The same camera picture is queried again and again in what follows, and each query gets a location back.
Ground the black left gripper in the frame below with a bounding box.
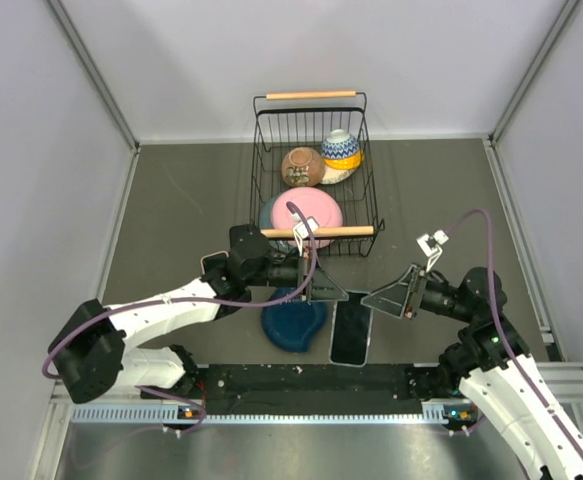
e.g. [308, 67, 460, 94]
[246, 245, 348, 301]

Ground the blue white patterned bowl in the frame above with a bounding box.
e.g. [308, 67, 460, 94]
[321, 129, 360, 160]

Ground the slotted cable duct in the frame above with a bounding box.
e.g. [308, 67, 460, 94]
[71, 403, 470, 425]

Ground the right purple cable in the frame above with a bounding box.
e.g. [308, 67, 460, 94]
[443, 208, 583, 480]

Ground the aluminium front rail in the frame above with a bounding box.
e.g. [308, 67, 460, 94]
[50, 360, 583, 404]

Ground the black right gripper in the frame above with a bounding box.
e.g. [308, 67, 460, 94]
[361, 261, 475, 322]

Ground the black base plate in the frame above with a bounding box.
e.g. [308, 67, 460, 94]
[190, 362, 452, 401]

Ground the pink plate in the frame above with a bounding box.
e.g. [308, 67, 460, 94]
[269, 187, 344, 229]

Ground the pink phone case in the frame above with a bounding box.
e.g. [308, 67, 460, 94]
[200, 251, 229, 275]

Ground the yellow bowl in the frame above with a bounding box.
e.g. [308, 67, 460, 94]
[324, 151, 364, 170]

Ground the far wooden basket handle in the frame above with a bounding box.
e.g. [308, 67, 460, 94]
[265, 90, 357, 101]

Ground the blue shell-shaped dish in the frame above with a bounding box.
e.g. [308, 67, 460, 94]
[260, 300, 329, 354]

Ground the black wire basket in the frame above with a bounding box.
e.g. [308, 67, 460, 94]
[250, 90, 385, 257]

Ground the grey-teal plate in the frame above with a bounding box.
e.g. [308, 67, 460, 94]
[258, 195, 293, 254]

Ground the clear phone case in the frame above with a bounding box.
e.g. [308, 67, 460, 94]
[328, 290, 374, 367]

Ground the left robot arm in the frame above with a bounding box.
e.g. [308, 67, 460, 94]
[43, 224, 348, 405]

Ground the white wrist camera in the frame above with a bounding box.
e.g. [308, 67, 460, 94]
[292, 216, 319, 259]
[416, 230, 449, 272]

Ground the brown ceramic bowl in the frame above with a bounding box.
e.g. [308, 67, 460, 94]
[281, 147, 326, 187]

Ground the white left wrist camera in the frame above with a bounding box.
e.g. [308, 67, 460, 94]
[292, 216, 319, 259]

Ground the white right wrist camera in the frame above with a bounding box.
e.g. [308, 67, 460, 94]
[416, 230, 449, 272]

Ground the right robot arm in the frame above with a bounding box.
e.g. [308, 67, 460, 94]
[362, 265, 583, 479]

